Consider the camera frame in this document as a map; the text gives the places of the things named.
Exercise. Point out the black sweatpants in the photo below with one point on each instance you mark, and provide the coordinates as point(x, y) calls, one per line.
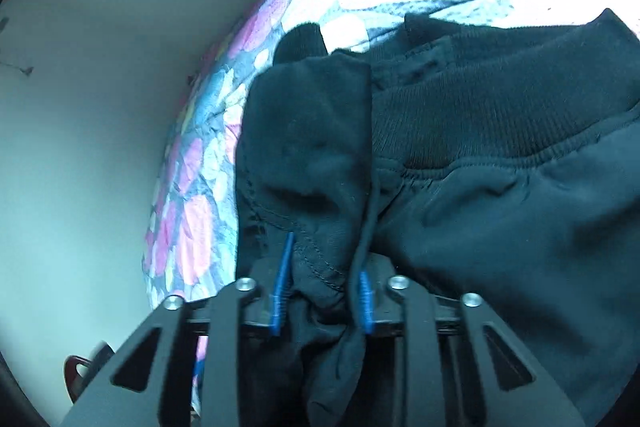
point(475, 167)

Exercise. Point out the dark red chair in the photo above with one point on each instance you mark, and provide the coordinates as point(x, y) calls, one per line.
point(80, 369)

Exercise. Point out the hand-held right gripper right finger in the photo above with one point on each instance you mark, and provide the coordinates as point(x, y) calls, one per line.
point(366, 302)

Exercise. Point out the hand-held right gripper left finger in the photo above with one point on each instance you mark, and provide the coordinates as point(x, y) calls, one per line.
point(281, 279)

